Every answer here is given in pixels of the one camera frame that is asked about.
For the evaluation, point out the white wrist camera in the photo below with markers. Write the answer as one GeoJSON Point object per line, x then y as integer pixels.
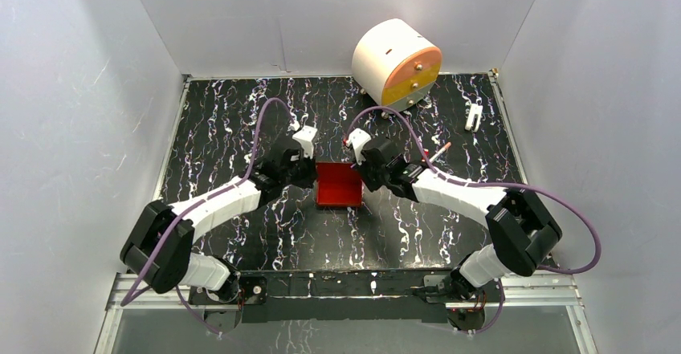
{"type": "Point", "coordinates": [306, 138]}
{"type": "Point", "coordinates": [356, 141]}

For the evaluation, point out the pink capped white pen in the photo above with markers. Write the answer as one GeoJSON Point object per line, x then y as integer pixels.
{"type": "Point", "coordinates": [440, 152]}

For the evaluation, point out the white round drawer cabinet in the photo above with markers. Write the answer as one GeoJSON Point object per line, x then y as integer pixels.
{"type": "Point", "coordinates": [395, 65]}

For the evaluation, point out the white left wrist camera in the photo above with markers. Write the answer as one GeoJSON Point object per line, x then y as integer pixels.
{"type": "Point", "coordinates": [306, 138]}

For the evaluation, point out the red paper box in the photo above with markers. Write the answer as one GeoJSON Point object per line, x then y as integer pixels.
{"type": "Point", "coordinates": [338, 185]}

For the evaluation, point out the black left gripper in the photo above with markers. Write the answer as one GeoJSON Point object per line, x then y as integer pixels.
{"type": "Point", "coordinates": [305, 169]}

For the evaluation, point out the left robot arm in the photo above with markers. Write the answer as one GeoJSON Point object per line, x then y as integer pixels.
{"type": "Point", "coordinates": [160, 246]}

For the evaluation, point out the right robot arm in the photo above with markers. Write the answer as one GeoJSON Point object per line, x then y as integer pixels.
{"type": "Point", "coordinates": [522, 230]}

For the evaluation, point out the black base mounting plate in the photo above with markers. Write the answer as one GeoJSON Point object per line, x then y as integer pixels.
{"type": "Point", "coordinates": [430, 295]}

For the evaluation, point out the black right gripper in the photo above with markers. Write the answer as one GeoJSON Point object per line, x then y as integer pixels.
{"type": "Point", "coordinates": [360, 169]}

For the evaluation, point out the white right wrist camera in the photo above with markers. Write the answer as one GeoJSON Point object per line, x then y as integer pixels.
{"type": "Point", "coordinates": [356, 141]}

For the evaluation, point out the aluminium frame rail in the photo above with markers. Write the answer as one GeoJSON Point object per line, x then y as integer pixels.
{"type": "Point", "coordinates": [542, 314]}

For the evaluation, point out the white clip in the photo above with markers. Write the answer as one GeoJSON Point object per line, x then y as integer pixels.
{"type": "Point", "coordinates": [474, 117]}

